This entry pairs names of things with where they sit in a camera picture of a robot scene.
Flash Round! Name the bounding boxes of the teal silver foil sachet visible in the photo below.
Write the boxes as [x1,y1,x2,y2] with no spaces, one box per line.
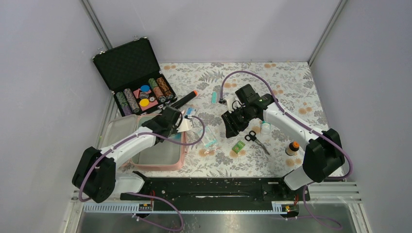
[211,92,218,104]

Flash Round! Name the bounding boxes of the small green box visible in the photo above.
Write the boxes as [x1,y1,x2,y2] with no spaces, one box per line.
[232,141,245,154]

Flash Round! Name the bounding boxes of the black orange-tipped thermometer pen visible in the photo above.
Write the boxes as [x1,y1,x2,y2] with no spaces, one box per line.
[171,90,198,109]

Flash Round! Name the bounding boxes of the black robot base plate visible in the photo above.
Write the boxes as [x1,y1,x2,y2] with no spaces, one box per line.
[120,177,310,212]

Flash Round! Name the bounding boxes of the black handled scissors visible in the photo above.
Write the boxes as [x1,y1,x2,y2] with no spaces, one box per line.
[244,131,270,155]

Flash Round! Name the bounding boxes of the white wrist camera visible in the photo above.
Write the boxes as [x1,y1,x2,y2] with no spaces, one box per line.
[224,96,239,113]
[177,118,193,133]

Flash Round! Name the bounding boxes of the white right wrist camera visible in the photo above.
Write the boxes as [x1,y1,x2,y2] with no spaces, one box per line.
[224,96,239,113]

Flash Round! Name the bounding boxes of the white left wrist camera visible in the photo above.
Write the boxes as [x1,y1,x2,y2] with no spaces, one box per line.
[177,118,193,133]

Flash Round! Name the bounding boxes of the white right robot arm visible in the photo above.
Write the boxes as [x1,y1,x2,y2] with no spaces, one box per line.
[219,84,345,200]

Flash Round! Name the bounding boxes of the pink medicine kit bag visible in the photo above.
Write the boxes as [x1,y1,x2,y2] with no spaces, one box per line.
[101,114,187,171]

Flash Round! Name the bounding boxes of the black poker chip case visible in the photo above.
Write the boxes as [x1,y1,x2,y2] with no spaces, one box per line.
[92,37,177,117]

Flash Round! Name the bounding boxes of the plastic bag of band-aids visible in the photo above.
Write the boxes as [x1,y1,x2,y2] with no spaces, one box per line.
[198,126,219,151]

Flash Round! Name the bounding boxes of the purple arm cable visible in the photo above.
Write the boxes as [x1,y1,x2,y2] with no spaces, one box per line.
[219,70,354,232]
[78,115,206,232]

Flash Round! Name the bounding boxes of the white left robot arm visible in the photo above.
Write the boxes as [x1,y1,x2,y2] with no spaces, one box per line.
[72,107,182,203]

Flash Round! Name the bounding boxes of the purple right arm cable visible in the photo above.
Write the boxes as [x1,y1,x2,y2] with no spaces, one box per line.
[219,70,354,232]

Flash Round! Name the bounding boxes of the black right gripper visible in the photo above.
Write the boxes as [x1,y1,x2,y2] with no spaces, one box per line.
[222,105,256,139]

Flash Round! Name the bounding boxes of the small white medicine bottle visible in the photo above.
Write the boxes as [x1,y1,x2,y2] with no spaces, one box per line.
[260,121,271,135]

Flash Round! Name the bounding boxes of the brown bottle orange cap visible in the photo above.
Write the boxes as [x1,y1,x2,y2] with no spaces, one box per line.
[285,141,300,156]

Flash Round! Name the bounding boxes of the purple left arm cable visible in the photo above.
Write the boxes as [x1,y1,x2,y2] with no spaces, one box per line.
[78,115,206,232]

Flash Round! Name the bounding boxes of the blue white blister pack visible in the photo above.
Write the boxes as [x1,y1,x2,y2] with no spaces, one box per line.
[184,107,198,116]

